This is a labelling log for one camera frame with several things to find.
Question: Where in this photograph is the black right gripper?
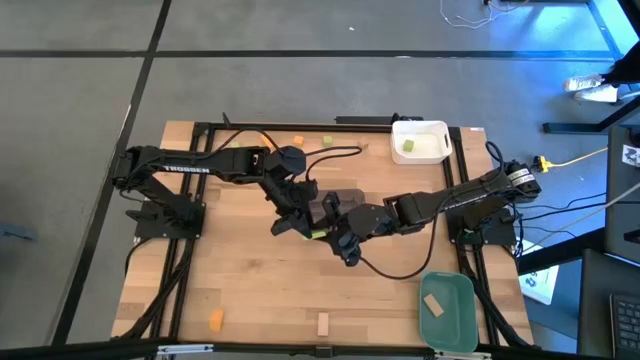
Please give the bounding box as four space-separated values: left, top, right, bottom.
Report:
323 192 396 251

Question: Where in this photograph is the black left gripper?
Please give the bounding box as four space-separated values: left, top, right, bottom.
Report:
264 172 317 240

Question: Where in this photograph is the grey transparent plastic bin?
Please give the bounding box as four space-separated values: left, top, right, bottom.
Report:
305 188 368 224

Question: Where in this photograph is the white plastic bin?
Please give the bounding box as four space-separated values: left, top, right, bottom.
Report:
390 120 454 166

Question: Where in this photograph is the green plastic bin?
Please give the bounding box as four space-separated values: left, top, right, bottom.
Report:
418 271 480 355

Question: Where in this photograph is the white paper sign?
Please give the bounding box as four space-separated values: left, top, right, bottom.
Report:
518 239 560 306

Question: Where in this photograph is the black diagonal beam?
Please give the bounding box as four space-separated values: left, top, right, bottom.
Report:
517 227 607 275

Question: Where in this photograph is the black front beam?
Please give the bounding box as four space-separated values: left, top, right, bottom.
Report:
0 338 640 360

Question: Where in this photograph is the black floor stand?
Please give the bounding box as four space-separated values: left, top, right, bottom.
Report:
542 97 640 135

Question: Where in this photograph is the dark laptop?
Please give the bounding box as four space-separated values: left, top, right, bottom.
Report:
577 248 640 360

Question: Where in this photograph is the person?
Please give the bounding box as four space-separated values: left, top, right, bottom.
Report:
563 49 640 105

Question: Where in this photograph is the dark grey computer case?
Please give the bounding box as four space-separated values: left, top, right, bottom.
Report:
603 124 640 264

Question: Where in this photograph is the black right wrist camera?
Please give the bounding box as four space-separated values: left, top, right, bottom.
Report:
338 243 365 267

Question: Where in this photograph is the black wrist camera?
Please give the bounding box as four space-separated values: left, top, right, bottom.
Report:
338 243 365 267
298 179 320 202

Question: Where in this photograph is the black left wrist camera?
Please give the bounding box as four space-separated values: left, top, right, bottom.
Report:
298 179 320 202

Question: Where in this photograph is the black left camera cable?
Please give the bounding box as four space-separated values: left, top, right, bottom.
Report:
214 128 364 184

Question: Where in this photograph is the black camera cable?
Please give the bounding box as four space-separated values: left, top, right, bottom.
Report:
214 128 364 184
360 214 441 281

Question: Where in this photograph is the black right camera cable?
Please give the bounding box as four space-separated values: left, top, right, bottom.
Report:
360 214 441 281

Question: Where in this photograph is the black aluminium table frame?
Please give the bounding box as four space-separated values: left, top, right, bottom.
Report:
149 121 501 351

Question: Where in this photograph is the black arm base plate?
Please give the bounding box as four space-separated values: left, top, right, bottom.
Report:
446 205 517 247
125 199 207 240

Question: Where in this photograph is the black cable bundle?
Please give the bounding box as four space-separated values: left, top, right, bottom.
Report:
119 238 196 341
457 244 534 350

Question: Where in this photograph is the silver metal bracket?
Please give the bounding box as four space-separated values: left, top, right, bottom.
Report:
433 351 494 360
156 343 215 357

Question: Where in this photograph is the black floor cable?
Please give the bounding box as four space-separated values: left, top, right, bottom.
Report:
497 167 609 239

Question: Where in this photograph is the white floor cable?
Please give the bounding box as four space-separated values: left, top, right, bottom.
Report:
439 0 531 30

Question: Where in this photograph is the yellow power cable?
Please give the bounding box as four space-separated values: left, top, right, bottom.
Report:
547 147 610 169

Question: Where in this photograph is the beige floor cable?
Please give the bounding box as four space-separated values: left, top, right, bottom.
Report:
519 180 640 254

